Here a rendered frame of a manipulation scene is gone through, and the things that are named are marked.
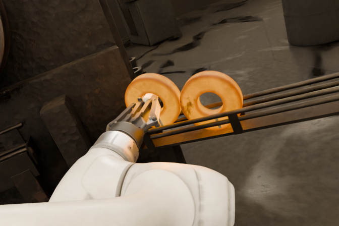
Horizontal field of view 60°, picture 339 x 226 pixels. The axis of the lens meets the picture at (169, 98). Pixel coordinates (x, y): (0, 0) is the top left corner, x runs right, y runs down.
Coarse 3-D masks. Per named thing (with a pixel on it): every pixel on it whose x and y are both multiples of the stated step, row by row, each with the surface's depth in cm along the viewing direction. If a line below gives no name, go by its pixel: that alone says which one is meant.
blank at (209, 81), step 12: (204, 72) 70; (216, 72) 69; (192, 84) 70; (204, 84) 69; (216, 84) 68; (228, 84) 67; (180, 96) 72; (192, 96) 71; (228, 96) 68; (240, 96) 68; (192, 108) 73; (204, 108) 74; (228, 108) 70; (216, 120) 72
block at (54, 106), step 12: (60, 96) 89; (48, 108) 82; (60, 108) 83; (72, 108) 90; (48, 120) 83; (60, 120) 84; (72, 120) 85; (60, 132) 85; (72, 132) 86; (84, 132) 93; (60, 144) 86; (72, 144) 87; (84, 144) 88; (72, 156) 88
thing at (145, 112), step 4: (148, 100) 72; (144, 104) 70; (148, 104) 70; (144, 108) 68; (148, 108) 70; (140, 112) 66; (144, 112) 68; (148, 112) 69; (136, 116) 65; (140, 116) 66; (144, 116) 67; (148, 116) 69; (132, 120) 64; (136, 120) 64
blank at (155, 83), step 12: (132, 84) 74; (144, 84) 73; (156, 84) 72; (168, 84) 72; (132, 96) 76; (168, 96) 73; (132, 108) 78; (168, 108) 75; (180, 108) 74; (168, 120) 77
